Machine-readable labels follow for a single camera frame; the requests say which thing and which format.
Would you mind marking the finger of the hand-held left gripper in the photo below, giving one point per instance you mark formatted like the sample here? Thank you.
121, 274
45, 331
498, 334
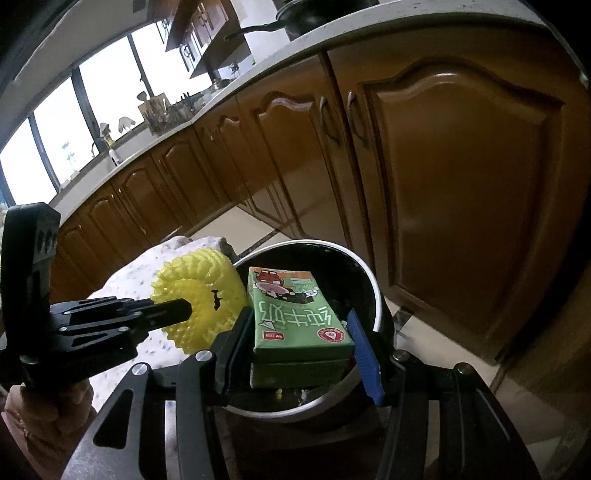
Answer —
171, 311
92, 344

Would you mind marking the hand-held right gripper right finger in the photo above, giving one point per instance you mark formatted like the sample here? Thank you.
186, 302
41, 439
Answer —
364, 360

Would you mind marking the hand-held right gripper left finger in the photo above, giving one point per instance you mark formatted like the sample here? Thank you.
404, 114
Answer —
242, 355

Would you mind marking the yellow foam fruit net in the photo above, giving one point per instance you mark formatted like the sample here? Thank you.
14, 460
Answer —
198, 277

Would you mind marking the green milk carton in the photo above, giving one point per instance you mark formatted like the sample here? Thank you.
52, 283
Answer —
295, 323

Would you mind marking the black bin with white rim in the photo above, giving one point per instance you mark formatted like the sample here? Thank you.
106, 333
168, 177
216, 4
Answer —
364, 286

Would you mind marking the person's left hand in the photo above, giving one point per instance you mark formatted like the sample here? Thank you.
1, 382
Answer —
46, 420

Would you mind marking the white floral tablecloth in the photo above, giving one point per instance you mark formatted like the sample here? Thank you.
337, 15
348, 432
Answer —
134, 277

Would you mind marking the yellow scrap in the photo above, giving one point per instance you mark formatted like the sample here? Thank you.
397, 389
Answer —
278, 393

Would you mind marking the white plastic wrapper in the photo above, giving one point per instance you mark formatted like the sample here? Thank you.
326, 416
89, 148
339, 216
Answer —
305, 395

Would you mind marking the row of wooden base cabinets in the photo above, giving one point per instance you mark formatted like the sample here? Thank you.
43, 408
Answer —
152, 184

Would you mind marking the wooden cabinet door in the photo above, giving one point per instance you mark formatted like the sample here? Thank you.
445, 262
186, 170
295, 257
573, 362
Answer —
461, 198
295, 161

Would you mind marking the utensil rack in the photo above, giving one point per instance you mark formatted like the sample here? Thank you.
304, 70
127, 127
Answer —
164, 115

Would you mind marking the kitchen window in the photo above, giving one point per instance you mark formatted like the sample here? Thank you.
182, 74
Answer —
101, 101

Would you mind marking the range hood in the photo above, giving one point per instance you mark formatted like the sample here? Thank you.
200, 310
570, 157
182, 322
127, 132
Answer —
221, 57

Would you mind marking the wooden kitchen cabinets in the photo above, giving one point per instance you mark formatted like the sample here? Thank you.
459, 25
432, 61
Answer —
277, 64

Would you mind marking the black frying pan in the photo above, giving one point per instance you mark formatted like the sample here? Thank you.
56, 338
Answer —
318, 16

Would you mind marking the wooden wall cabinets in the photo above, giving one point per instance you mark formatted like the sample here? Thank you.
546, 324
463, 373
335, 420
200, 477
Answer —
198, 27

